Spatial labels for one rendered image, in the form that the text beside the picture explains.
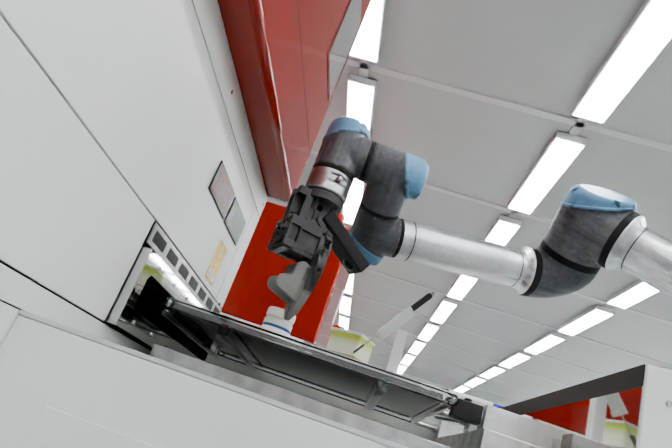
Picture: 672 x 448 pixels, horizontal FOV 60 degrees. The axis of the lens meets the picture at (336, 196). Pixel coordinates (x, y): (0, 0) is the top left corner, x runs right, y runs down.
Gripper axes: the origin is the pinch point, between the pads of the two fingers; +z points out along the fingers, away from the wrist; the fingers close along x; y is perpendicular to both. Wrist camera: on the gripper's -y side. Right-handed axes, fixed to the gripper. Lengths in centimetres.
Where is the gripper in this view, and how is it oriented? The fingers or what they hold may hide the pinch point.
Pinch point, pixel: (293, 313)
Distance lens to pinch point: 93.8
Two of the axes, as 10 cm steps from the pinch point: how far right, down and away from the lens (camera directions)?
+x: 4.7, -2.2, -8.6
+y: -8.3, -4.6, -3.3
